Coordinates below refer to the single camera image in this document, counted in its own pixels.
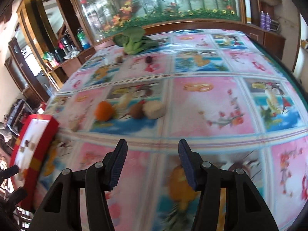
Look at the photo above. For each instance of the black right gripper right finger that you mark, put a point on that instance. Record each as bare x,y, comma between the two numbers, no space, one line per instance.
245,207

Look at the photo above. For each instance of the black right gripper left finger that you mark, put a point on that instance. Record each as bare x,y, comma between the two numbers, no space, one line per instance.
60,209

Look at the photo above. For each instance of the red white shallow box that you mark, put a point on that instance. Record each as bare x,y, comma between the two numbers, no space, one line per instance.
39,129

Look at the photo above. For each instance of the orange tangerine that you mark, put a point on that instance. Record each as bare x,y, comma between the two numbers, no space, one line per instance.
104,111

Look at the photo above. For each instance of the brown kiwi fruit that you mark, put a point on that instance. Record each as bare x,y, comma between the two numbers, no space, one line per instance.
136,111

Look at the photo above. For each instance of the colourful fruit print tablecloth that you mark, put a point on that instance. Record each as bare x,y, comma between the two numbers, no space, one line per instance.
231,101

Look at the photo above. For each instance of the wooden low cabinet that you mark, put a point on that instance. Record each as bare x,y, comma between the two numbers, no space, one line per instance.
60,74

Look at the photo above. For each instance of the small brown longan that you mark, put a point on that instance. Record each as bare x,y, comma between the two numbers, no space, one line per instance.
119,59

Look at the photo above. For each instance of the green label water bottle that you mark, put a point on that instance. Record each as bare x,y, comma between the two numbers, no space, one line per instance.
83,39

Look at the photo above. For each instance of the black thermos pot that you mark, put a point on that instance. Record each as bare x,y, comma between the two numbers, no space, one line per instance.
64,44

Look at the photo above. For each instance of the far dark jujube date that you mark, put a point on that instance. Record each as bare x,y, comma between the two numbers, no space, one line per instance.
148,59

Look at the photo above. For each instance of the green bok choy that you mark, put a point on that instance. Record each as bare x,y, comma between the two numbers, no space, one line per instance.
134,41

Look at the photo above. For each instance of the purple spray bottle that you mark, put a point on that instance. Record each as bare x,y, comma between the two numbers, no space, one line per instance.
262,20
267,22

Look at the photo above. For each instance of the flower bamboo glass screen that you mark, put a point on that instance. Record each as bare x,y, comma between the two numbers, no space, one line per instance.
104,18

